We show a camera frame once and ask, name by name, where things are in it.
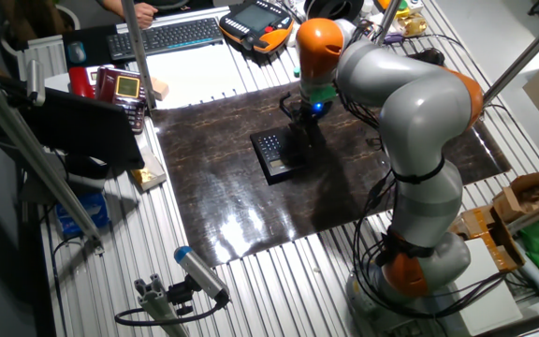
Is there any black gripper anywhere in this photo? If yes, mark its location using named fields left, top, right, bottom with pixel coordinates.
left=290, top=98, right=334, bottom=142

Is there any black telephone handset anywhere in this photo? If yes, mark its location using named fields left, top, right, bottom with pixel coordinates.
left=291, top=125, right=328, bottom=164

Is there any black telephone cord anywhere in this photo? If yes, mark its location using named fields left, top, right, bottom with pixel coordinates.
left=278, top=92, right=299, bottom=121

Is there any person's forearm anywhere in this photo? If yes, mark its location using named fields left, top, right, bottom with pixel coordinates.
left=102, top=0, right=136, bottom=19

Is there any black telephone base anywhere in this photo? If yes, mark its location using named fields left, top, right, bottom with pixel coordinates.
left=249, top=126, right=310, bottom=185

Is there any dark red telephone with display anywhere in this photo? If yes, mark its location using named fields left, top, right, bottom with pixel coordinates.
left=95, top=66, right=148, bottom=136

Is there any person's bare hand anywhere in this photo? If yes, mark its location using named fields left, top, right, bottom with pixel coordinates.
left=128, top=1, right=157, bottom=29

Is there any dark marble pattern mat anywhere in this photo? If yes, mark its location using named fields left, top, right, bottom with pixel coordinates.
left=151, top=81, right=512, bottom=268

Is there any orange and black teach pendant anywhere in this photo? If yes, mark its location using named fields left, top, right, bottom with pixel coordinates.
left=218, top=0, right=295, bottom=53

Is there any white paper sheet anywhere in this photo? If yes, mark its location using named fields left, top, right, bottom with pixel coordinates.
left=143, top=40, right=248, bottom=110

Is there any black filament spool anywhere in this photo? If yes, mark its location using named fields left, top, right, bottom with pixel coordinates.
left=303, top=0, right=365, bottom=22

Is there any small wooden block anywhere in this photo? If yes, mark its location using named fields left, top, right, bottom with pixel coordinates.
left=151, top=77, right=170, bottom=101

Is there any gold foil wrapped object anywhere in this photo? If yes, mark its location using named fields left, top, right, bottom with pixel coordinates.
left=397, top=12, right=429, bottom=38

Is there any gold foil box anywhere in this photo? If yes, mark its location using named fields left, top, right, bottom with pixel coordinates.
left=131, top=145, right=168, bottom=192

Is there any black computer keyboard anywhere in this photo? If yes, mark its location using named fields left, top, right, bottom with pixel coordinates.
left=106, top=17, right=225, bottom=61

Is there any flat orange cardboard box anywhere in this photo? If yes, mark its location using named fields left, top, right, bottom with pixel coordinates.
left=450, top=204, right=526, bottom=273

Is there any black flat monitor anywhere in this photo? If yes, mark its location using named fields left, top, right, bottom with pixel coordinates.
left=16, top=86, right=145, bottom=170

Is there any open brown cardboard box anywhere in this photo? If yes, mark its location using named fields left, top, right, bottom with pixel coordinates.
left=491, top=168, right=539, bottom=224

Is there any black mouse pad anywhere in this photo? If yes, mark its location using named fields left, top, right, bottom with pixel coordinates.
left=62, top=23, right=125, bottom=69

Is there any blue plastic package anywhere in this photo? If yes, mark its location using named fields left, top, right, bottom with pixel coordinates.
left=55, top=192, right=110, bottom=238

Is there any grey computer mouse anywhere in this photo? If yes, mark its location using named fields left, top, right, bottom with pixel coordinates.
left=66, top=40, right=87, bottom=65

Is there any white flat box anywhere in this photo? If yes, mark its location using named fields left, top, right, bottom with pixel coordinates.
left=451, top=237, right=524, bottom=336

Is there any white ribbed panel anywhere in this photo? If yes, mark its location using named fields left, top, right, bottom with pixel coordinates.
left=16, top=35, right=68, bottom=81

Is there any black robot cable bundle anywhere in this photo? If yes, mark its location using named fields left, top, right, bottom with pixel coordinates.
left=334, top=21, right=509, bottom=320

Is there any silver camera with blue cap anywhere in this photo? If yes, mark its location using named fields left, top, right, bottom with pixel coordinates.
left=173, top=245, right=231, bottom=303

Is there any upright aluminium frame post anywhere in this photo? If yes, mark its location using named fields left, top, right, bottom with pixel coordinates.
left=120, top=0, right=157, bottom=110

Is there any aluminium profile camera stand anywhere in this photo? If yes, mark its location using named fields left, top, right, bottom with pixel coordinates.
left=133, top=273, right=191, bottom=337

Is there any thin aluminium frame bar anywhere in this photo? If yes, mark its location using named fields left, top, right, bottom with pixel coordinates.
left=482, top=4, right=539, bottom=107

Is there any black camera cable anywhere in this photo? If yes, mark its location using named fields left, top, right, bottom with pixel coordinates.
left=113, top=299, right=229, bottom=328

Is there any silver camera on frame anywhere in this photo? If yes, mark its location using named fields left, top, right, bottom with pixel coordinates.
left=25, top=59, right=47, bottom=107

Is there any slanted aluminium frame beam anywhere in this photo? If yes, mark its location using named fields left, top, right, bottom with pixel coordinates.
left=0, top=65, right=106, bottom=255

